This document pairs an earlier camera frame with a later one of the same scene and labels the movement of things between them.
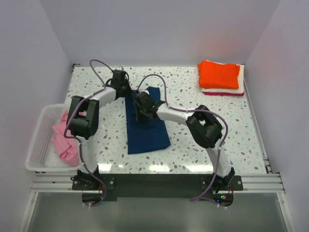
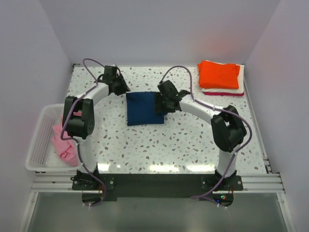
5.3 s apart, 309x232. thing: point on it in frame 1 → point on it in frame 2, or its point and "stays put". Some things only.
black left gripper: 129,91 → 124,88
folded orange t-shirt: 214,75 stays put
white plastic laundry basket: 42,155 stays put
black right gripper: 138,117 → 158,98
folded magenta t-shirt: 223,94 stays put
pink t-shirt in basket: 67,148 stays put
